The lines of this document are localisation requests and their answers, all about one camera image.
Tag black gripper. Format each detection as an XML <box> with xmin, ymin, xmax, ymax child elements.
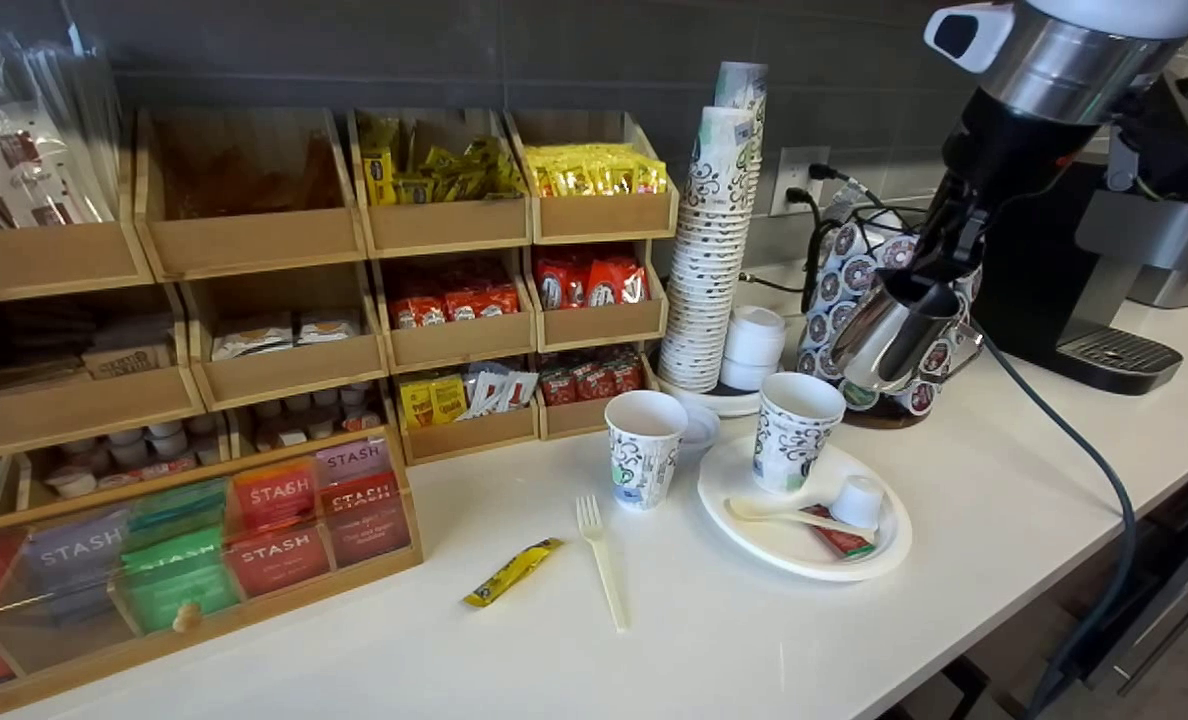
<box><xmin>867</xmin><ymin>91</ymin><xmax>1108</xmax><ymax>338</ymax></box>

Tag silver metal cup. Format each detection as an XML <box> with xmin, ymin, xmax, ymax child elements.
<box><xmin>827</xmin><ymin>270</ymin><xmax>971</xmax><ymax>413</ymax></box>

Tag stack of small white cups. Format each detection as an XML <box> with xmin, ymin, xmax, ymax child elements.
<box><xmin>719</xmin><ymin>304</ymin><xmax>792</xmax><ymax>397</ymax></box>

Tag patterned paper cup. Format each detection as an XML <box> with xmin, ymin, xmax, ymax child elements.
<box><xmin>599</xmin><ymin>388</ymin><xmax>691</xmax><ymax>517</ymax></box>
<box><xmin>746</xmin><ymin>369</ymin><xmax>852</xmax><ymax>494</ymax></box>

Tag tall stack of paper cups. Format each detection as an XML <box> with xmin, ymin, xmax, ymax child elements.
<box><xmin>711</xmin><ymin>54</ymin><xmax>771</xmax><ymax>163</ymax></box>
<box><xmin>656</xmin><ymin>99</ymin><xmax>765</xmax><ymax>397</ymax></box>

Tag white creamer cup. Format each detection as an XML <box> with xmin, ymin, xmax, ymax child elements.
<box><xmin>827</xmin><ymin>472</ymin><xmax>890</xmax><ymax>535</ymax></box>

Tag small clear plastic cup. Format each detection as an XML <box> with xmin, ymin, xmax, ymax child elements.
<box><xmin>669</xmin><ymin>397</ymin><xmax>727</xmax><ymax>468</ymax></box>

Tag white plate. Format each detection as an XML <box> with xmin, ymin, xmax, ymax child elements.
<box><xmin>691</xmin><ymin>429</ymin><xmax>915</xmax><ymax>587</ymax></box>

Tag creamer cups pile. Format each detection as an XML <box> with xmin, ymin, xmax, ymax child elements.
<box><xmin>30</xmin><ymin>415</ymin><xmax>233</xmax><ymax>503</ymax></box>
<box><xmin>247</xmin><ymin>384</ymin><xmax>382</xmax><ymax>450</ymax></box>

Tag black silver Keurig coffee machine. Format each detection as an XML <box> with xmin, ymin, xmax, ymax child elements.
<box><xmin>966</xmin><ymin>52</ymin><xmax>1188</xmax><ymax>399</ymax></box>

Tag white saucer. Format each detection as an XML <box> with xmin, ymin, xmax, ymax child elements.
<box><xmin>656</xmin><ymin>376</ymin><xmax>767</xmax><ymax>420</ymax></box>

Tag white plastic spoon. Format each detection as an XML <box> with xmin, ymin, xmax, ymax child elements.
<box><xmin>719</xmin><ymin>493</ymin><xmax>880</xmax><ymax>542</ymax></box>

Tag red packet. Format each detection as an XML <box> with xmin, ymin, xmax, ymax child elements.
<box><xmin>804</xmin><ymin>500</ymin><xmax>885</xmax><ymax>560</ymax></box>

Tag red tea bags pile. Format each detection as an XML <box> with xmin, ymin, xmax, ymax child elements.
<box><xmin>534</xmin><ymin>342</ymin><xmax>650</xmax><ymax>407</ymax></box>
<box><xmin>530</xmin><ymin>247</ymin><xmax>650</xmax><ymax>314</ymax></box>
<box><xmin>387</xmin><ymin>278</ymin><xmax>529</xmax><ymax>336</ymax></box>

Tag yellow tea bags pile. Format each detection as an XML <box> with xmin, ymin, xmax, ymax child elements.
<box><xmin>525</xmin><ymin>138</ymin><xmax>677</xmax><ymax>203</ymax></box>

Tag clear plastic fork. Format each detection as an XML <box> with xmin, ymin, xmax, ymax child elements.
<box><xmin>571</xmin><ymin>493</ymin><xmax>632</xmax><ymax>636</ymax></box>

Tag white red packets pile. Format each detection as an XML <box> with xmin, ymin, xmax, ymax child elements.
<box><xmin>459</xmin><ymin>360</ymin><xmax>543</xmax><ymax>420</ymax></box>

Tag yellow green packets pile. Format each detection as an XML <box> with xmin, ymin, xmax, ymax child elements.
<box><xmin>354</xmin><ymin>117</ymin><xmax>530</xmax><ymax>213</ymax></box>

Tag yellow sweetener packet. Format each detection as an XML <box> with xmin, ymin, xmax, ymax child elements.
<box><xmin>459</xmin><ymin>535</ymin><xmax>569</xmax><ymax>611</ymax></box>

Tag maroon Stash tea packets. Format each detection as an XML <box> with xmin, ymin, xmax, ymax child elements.
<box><xmin>306</xmin><ymin>434</ymin><xmax>416</xmax><ymax>571</ymax></box>

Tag wooden bin organizer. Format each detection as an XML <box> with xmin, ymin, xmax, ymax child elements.
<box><xmin>0</xmin><ymin>99</ymin><xmax>683</xmax><ymax>517</ymax></box>

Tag green Stash tea packets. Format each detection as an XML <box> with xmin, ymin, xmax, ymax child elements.
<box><xmin>116</xmin><ymin>478</ymin><xmax>242</xmax><ymax>636</ymax></box>

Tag brown packets pile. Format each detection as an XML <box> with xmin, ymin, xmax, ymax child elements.
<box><xmin>80</xmin><ymin>310</ymin><xmax>181</xmax><ymax>384</ymax></box>

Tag wooden tea box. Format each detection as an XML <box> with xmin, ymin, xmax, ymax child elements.
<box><xmin>0</xmin><ymin>422</ymin><xmax>429</xmax><ymax>720</ymax></box>

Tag grey Stash tea packets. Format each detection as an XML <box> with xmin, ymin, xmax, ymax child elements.
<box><xmin>0</xmin><ymin>508</ymin><xmax>137</xmax><ymax>677</ymax></box>

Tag bag of stirrers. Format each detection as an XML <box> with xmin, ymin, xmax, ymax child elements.
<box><xmin>0</xmin><ymin>18</ymin><xmax>132</xmax><ymax>234</ymax></box>

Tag wire coffee pod carousel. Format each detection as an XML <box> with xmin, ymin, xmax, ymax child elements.
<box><xmin>792</xmin><ymin>213</ymin><xmax>992</xmax><ymax>430</ymax></box>

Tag black power cable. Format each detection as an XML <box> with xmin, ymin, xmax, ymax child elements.
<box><xmin>742</xmin><ymin>161</ymin><xmax>928</xmax><ymax>299</ymax></box>

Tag white wall outlet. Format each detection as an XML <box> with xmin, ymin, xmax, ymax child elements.
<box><xmin>771</xmin><ymin>138</ymin><xmax>841</xmax><ymax>219</ymax></box>

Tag dark hanging cable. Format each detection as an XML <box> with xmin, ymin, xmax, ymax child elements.
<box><xmin>984</xmin><ymin>336</ymin><xmax>1145</xmax><ymax>716</ymax></box>

